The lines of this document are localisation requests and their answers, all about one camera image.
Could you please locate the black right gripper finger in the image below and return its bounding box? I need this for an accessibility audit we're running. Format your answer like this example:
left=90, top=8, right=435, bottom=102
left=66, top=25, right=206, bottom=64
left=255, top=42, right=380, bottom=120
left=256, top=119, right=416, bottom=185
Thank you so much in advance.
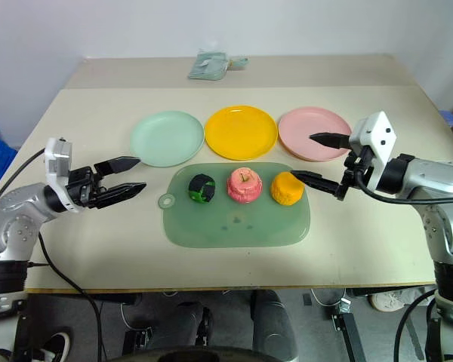
left=310, top=131, right=351, bottom=150
left=291, top=170, right=349, bottom=201

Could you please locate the black table leg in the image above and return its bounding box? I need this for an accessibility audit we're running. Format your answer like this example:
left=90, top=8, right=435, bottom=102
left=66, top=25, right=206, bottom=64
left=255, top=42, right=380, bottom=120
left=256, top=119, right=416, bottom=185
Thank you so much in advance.
left=334, top=289, right=367, bottom=362

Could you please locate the translucent green cutting board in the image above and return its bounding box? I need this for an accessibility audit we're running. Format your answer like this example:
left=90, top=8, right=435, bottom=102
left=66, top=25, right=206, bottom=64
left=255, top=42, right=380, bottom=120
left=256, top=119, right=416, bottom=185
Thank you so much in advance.
left=158, top=161, right=312, bottom=248

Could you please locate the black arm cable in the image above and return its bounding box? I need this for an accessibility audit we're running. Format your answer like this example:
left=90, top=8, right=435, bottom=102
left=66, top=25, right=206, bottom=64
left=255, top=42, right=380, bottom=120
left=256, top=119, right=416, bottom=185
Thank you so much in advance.
left=0, top=147, right=109, bottom=362
left=353, top=167, right=453, bottom=207

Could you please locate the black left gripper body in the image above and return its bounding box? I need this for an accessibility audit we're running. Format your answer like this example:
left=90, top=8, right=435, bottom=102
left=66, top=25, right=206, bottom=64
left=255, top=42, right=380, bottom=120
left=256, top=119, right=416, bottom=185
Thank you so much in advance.
left=65, top=165, right=107, bottom=210

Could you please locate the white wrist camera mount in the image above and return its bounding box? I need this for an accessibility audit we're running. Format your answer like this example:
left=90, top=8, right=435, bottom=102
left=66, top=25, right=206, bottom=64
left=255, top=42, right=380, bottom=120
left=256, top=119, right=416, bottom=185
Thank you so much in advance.
left=348, top=111, right=398, bottom=194
left=44, top=137, right=81, bottom=214

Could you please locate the orange toy fruit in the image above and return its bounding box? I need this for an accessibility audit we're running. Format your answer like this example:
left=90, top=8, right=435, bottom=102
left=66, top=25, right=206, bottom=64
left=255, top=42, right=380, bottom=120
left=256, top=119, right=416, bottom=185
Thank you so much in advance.
left=270, top=171, right=306, bottom=207

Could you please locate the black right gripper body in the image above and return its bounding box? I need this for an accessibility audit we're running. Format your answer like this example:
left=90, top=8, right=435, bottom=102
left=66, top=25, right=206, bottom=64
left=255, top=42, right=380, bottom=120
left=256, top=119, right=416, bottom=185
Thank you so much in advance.
left=339, top=145, right=375, bottom=192

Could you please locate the dark green toy vegetable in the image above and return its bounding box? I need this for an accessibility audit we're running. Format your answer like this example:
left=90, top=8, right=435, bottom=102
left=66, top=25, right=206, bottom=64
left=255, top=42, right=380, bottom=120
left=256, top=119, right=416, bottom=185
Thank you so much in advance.
left=188, top=173, right=217, bottom=206

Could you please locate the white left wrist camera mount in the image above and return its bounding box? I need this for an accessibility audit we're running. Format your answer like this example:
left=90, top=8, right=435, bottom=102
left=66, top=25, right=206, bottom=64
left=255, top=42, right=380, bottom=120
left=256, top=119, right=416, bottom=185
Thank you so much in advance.
left=44, top=137, right=81, bottom=214

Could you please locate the pink toy apple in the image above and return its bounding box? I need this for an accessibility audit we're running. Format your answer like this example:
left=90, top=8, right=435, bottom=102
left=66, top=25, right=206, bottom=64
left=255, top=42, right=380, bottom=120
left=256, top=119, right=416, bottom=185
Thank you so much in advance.
left=226, top=167, right=264, bottom=205

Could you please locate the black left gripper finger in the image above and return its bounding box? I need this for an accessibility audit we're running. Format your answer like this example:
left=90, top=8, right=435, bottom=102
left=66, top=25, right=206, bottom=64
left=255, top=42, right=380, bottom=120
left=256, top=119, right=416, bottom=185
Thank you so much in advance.
left=94, top=155, right=141, bottom=176
left=94, top=182, right=148, bottom=210

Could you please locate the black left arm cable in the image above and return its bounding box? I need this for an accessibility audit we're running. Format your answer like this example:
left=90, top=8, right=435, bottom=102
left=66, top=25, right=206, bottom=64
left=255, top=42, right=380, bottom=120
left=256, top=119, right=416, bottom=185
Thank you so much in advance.
left=0, top=147, right=109, bottom=362

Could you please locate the yellow plate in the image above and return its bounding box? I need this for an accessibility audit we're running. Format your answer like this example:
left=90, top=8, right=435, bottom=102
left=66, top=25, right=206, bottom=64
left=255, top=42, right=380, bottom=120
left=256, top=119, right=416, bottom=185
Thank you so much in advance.
left=205, top=105, right=279, bottom=161

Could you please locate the black sneaker with white sole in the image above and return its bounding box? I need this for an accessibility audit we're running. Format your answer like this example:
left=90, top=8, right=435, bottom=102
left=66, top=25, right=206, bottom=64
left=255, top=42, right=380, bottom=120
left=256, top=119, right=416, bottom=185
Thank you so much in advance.
left=41, top=331, right=71, bottom=362

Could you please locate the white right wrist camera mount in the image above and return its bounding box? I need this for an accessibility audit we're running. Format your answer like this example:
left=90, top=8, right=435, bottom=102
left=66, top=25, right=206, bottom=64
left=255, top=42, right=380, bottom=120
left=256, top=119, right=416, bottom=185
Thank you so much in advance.
left=348, top=111, right=398, bottom=194

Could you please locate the pink plate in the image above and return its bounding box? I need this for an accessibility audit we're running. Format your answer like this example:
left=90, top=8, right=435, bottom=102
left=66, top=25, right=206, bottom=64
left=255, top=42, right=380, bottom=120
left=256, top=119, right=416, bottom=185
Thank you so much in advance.
left=278, top=106, right=353, bottom=163

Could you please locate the folded teal cloth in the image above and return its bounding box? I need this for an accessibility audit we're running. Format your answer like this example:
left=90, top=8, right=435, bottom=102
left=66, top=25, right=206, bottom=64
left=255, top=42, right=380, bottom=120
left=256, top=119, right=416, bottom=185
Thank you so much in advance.
left=187, top=48, right=249, bottom=81

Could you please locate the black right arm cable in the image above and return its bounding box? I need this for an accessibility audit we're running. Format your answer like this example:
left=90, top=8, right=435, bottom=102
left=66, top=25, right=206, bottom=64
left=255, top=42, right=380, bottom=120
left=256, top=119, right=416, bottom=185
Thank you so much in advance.
left=353, top=167, right=453, bottom=207

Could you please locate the mint green plate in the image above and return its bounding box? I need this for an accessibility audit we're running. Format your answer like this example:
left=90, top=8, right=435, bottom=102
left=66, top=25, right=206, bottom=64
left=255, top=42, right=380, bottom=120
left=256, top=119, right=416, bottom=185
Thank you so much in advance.
left=130, top=109, right=205, bottom=168

